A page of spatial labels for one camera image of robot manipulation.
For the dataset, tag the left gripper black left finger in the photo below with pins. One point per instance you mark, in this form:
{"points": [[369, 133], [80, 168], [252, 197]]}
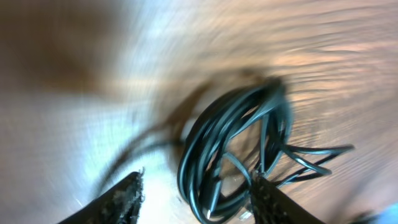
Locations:
{"points": [[119, 205]]}

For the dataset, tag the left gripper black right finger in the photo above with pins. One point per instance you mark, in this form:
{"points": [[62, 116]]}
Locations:
{"points": [[272, 206]]}

